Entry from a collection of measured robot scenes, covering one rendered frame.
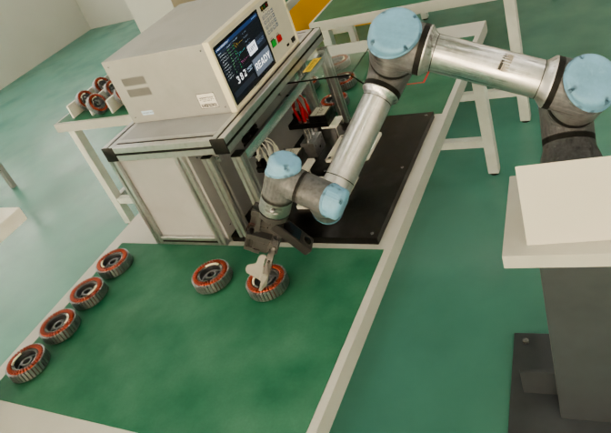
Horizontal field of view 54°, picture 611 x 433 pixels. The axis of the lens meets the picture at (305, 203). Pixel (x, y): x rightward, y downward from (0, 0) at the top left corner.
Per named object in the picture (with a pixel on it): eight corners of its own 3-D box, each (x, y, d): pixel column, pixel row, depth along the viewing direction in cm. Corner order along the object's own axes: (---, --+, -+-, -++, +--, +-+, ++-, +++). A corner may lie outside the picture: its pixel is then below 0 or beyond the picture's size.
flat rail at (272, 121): (327, 59, 200) (325, 51, 198) (245, 165, 157) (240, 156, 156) (324, 59, 201) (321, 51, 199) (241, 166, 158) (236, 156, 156)
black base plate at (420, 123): (435, 116, 199) (433, 111, 198) (378, 244, 156) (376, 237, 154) (312, 127, 223) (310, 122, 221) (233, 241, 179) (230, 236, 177)
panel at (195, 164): (311, 121, 222) (285, 47, 206) (229, 237, 177) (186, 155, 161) (308, 121, 223) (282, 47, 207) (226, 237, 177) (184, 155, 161)
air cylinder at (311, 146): (325, 145, 204) (321, 131, 201) (317, 156, 199) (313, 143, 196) (313, 146, 206) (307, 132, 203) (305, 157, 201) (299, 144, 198)
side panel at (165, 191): (232, 239, 180) (186, 150, 163) (227, 246, 178) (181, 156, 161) (162, 237, 194) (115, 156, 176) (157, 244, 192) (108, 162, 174)
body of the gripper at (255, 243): (250, 231, 150) (256, 195, 142) (283, 240, 150) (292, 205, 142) (242, 252, 144) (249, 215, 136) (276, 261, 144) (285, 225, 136)
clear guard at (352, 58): (396, 53, 187) (392, 35, 184) (374, 90, 170) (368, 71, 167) (305, 65, 203) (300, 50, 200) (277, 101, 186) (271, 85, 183)
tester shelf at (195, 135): (324, 39, 199) (319, 26, 197) (229, 154, 153) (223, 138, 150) (218, 57, 221) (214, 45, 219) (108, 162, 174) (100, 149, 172)
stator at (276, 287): (294, 270, 158) (289, 259, 156) (285, 300, 149) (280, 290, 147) (255, 275, 162) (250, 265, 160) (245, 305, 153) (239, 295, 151)
